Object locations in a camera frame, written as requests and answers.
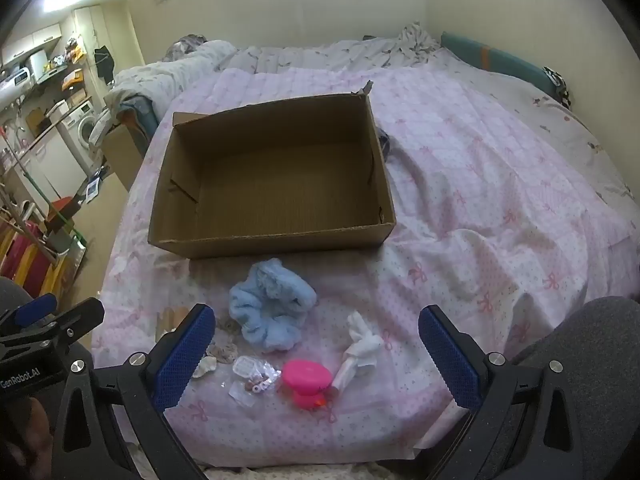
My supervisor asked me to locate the light blue fluffy scrunchie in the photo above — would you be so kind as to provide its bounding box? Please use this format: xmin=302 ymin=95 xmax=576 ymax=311
xmin=229 ymin=257 xmax=319 ymax=351

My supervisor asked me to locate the red and yellow striped item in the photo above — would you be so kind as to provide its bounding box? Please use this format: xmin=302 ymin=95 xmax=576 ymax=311
xmin=0 ymin=220 xmax=67 ymax=297

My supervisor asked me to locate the grey patterned pillow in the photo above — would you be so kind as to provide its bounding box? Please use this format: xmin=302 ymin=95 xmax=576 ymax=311
xmin=165 ymin=35 xmax=209 ymax=59

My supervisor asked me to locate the person's left hand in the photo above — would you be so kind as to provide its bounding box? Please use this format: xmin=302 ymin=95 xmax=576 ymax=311
xmin=17 ymin=397 xmax=53 ymax=458

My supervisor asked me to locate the white floral bed sheet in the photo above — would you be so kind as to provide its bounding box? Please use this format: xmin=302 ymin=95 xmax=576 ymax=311
xmin=235 ymin=22 xmax=639 ymax=211

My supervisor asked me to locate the teal cloth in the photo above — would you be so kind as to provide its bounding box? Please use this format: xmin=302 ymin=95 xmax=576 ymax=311
xmin=117 ymin=95 xmax=161 ymax=134

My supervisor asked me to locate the pink bow print blanket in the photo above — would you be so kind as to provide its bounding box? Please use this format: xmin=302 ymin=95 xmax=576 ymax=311
xmin=92 ymin=65 xmax=627 ymax=468

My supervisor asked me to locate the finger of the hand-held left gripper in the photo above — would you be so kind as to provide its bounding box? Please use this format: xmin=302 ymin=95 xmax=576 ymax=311
xmin=0 ymin=292 xmax=59 ymax=333
xmin=0 ymin=297 xmax=106 ymax=356

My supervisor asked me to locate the clear plastic bag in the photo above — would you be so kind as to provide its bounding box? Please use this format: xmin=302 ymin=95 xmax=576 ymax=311
xmin=228 ymin=355 xmax=284 ymax=402

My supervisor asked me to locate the black hanging bag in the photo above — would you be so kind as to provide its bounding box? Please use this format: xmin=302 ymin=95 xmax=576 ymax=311
xmin=93 ymin=46 xmax=117 ymax=82

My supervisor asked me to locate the small beige shell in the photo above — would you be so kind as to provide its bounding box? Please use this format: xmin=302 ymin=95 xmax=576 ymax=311
xmin=192 ymin=355 xmax=219 ymax=379

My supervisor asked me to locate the black and white patterned cloth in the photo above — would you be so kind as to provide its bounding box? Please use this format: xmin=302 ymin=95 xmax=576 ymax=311
xmin=542 ymin=66 xmax=572 ymax=109

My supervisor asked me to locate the green broom handle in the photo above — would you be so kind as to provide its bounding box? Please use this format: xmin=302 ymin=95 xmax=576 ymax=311
xmin=30 ymin=170 xmax=89 ymax=249

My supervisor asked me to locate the teal pillow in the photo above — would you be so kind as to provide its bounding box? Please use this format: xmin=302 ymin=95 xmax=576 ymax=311
xmin=440 ymin=31 xmax=559 ymax=97

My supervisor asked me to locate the plain cardboard box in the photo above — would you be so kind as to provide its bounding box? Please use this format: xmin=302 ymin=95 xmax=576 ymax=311
xmin=102 ymin=122 xmax=151 ymax=192

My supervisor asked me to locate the brown cardboard box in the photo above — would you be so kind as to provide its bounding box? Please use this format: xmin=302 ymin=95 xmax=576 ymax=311
xmin=147 ymin=79 xmax=398 ymax=261

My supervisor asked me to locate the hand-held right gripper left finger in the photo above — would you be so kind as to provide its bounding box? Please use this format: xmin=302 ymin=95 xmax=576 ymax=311
xmin=51 ymin=304 xmax=216 ymax=480

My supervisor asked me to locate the white knotted cloth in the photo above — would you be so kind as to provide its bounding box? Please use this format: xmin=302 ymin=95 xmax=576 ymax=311
xmin=345 ymin=310 xmax=385 ymax=372

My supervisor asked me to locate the pink rubber duck toy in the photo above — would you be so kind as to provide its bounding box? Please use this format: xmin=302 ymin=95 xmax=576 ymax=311
xmin=280 ymin=358 xmax=334 ymax=411

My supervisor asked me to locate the white cabinet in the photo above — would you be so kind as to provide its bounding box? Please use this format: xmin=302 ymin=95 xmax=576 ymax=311
xmin=24 ymin=132 xmax=89 ymax=202

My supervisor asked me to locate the white floral duvet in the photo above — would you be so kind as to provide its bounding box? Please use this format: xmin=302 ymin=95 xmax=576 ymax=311
xmin=105 ymin=40 xmax=239 ymax=117

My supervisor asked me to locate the white washing machine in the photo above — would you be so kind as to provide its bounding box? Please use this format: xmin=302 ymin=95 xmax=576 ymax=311
xmin=61 ymin=100 xmax=109 ymax=167

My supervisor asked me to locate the person's right leg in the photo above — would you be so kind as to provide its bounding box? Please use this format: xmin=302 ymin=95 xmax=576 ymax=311
xmin=500 ymin=296 xmax=640 ymax=480

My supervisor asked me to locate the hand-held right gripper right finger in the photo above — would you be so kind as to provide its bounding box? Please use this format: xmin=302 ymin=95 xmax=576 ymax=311
xmin=418 ymin=305 xmax=587 ymax=480

